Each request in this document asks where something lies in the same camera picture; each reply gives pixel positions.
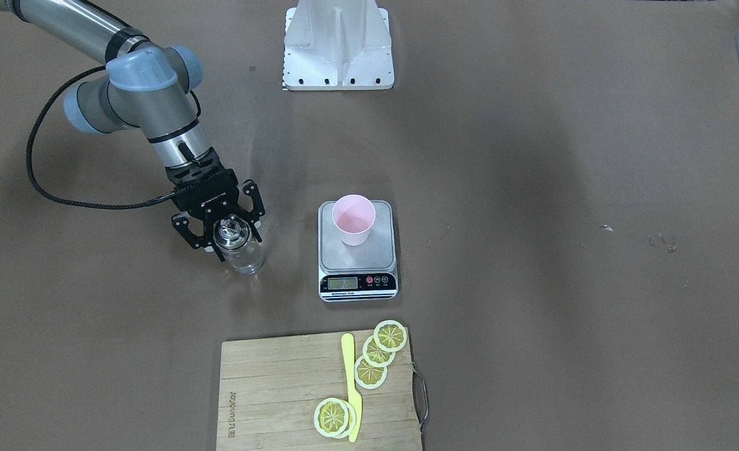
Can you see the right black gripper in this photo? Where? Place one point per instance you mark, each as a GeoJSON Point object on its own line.
{"type": "Point", "coordinates": [251, 195]}

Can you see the glass sauce bottle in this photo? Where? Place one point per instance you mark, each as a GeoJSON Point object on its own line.
{"type": "Point", "coordinates": [237, 243]}

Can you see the pink plastic cup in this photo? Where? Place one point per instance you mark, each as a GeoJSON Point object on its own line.
{"type": "Point", "coordinates": [353, 215]}

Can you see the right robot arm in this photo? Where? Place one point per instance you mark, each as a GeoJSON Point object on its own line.
{"type": "Point", "coordinates": [141, 85]}

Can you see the digital kitchen scale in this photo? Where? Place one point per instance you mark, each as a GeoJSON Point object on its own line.
{"type": "Point", "coordinates": [367, 271]}

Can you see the yellow plastic knife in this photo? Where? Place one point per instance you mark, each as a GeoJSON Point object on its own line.
{"type": "Point", "coordinates": [347, 343]}

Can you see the wooden cutting board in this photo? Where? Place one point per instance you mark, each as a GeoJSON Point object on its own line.
{"type": "Point", "coordinates": [269, 389]}

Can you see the lemon slice upper row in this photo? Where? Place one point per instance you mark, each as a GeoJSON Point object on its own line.
{"type": "Point", "coordinates": [390, 335]}

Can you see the lemon slice row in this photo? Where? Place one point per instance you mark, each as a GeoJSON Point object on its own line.
{"type": "Point", "coordinates": [375, 356]}
{"type": "Point", "coordinates": [367, 376]}
{"type": "Point", "coordinates": [390, 335]}

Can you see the lemon slice middle row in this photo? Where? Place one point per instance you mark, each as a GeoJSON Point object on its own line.
{"type": "Point", "coordinates": [375, 356]}

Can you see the lemon slice lower row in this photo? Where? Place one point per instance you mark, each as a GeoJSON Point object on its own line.
{"type": "Point", "coordinates": [367, 376]}

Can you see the lemon slice near knife tip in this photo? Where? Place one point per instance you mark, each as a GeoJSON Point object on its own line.
{"type": "Point", "coordinates": [334, 418]}

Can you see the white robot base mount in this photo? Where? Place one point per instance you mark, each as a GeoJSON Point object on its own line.
{"type": "Point", "coordinates": [337, 45]}

